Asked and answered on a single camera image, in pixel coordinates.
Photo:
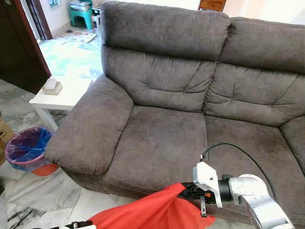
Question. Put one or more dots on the beige tissue box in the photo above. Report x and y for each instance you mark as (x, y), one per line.
(52, 87)

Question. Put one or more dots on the red bin with blue liner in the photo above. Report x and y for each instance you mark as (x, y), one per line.
(26, 148)

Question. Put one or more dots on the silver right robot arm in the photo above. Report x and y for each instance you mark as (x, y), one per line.
(257, 200)

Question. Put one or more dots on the dark wooden door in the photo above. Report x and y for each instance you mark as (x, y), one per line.
(16, 47)

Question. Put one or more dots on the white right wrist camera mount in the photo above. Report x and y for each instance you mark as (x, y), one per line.
(206, 176)

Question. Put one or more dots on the grey fabric sofa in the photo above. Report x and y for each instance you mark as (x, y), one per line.
(167, 129)

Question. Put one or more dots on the large taped cardboard box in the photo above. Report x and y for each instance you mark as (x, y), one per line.
(5, 138)

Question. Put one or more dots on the brown wooden furniture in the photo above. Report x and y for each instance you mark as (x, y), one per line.
(212, 5)

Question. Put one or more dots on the printed newspaper sheet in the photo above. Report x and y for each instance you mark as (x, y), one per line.
(78, 36)

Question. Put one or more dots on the white side table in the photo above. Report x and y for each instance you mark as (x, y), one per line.
(66, 98)

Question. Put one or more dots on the green plastic stool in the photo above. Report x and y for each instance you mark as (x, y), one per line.
(81, 16)

